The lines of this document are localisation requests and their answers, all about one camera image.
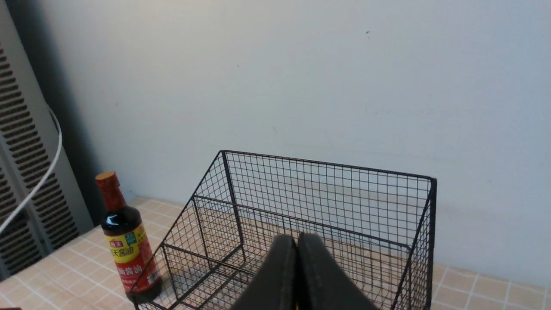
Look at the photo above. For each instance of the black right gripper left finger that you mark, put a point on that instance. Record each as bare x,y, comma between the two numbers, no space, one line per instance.
273,285

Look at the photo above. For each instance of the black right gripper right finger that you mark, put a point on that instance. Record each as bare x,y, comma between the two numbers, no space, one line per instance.
321,283

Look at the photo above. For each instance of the soy sauce bottle red label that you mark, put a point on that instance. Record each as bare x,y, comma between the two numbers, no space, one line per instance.
128,243

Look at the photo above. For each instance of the checkered beige tablecloth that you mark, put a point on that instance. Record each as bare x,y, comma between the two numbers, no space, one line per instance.
82,276

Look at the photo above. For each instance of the grey vented appliance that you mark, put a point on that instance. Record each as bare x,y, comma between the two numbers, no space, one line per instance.
57,213

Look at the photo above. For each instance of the black wire mesh shelf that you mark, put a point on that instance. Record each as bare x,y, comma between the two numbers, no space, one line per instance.
379,226

